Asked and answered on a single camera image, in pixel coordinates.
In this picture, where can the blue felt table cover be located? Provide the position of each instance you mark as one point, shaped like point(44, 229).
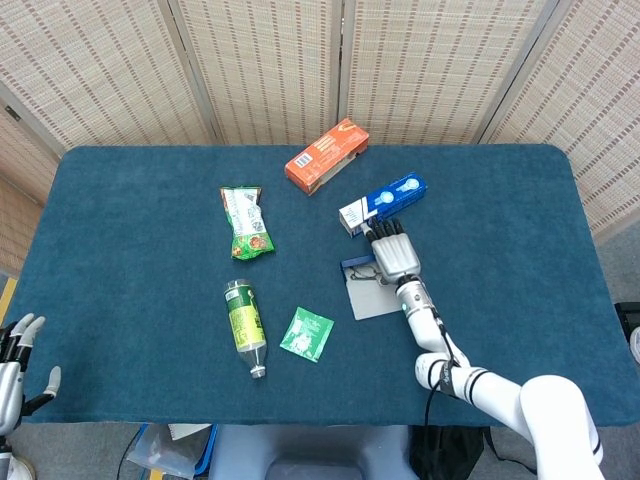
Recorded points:
point(125, 225)

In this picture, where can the white round object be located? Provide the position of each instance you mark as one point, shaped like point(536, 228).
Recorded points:
point(636, 345)

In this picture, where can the metal screen hinge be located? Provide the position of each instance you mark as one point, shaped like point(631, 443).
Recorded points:
point(13, 114)

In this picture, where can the woven bamboo screen panel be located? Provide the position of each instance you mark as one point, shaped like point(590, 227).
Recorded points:
point(600, 125)
point(270, 65)
point(15, 175)
point(100, 65)
point(440, 65)

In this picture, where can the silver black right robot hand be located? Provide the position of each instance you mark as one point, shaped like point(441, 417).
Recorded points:
point(397, 257)

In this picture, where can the clear plastic bag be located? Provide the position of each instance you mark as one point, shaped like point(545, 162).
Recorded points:
point(160, 452)

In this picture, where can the orange cardboard box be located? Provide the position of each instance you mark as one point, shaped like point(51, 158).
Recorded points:
point(325, 152)

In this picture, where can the green square sachet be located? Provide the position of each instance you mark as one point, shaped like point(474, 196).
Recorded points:
point(306, 335)

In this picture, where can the green snack bag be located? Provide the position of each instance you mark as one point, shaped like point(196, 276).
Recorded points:
point(247, 225)

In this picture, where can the plastic bottle yellow-green label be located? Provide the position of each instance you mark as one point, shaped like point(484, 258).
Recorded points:
point(244, 320)

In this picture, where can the white paper sheet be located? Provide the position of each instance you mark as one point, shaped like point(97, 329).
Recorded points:
point(187, 431)

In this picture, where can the blue plastic bin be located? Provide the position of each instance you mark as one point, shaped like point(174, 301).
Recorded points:
point(210, 450)

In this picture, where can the black eyeglasses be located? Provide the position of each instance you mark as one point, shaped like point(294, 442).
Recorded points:
point(357, 272)

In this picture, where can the black plastic tray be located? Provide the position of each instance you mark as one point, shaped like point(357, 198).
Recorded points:
point(627, 320)

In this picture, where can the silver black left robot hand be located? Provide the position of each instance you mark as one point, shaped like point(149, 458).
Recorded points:
point(10, 385)

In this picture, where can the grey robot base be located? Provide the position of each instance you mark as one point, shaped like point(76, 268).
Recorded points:
point(310, 450)

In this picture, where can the blue cardboard box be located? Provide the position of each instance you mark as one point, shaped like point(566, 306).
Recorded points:
point(370, 302)

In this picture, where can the blue light bulb box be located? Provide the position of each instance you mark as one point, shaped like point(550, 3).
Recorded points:
point(395, 195)

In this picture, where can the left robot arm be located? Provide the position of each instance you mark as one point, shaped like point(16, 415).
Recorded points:
point(10, 467)

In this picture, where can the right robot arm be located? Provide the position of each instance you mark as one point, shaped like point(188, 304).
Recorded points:
point(550, 405)

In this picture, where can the black bag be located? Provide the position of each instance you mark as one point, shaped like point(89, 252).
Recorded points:
point(445, 450)

